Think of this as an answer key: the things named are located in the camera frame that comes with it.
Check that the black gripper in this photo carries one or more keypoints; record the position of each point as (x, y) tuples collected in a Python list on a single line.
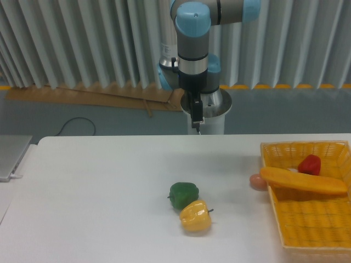
[(193, 84)]

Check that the green bell pepper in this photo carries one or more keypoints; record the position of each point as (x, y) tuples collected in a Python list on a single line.
[(181, 194)]

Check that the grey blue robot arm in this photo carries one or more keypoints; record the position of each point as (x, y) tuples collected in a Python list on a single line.
[(187, 64)]

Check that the yellow woven basket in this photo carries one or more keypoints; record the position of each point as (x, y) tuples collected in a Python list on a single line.
[(308, 220)]

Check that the brown cardboard sheet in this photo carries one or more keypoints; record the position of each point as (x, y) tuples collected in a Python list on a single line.
[(150, 99)]

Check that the brown egg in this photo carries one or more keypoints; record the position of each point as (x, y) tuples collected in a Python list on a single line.
[(258, 183)]

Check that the yellow bell pepper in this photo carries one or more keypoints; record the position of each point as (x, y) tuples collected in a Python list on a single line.
[(196, 217)]

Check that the red bell pepper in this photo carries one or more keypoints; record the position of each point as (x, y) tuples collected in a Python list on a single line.
[(310, 165)]

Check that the silver laptop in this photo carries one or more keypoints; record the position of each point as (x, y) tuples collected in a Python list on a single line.
[(13, 149)]

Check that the white plug adapter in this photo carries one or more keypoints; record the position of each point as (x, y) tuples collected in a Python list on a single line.
[(15, 176)]

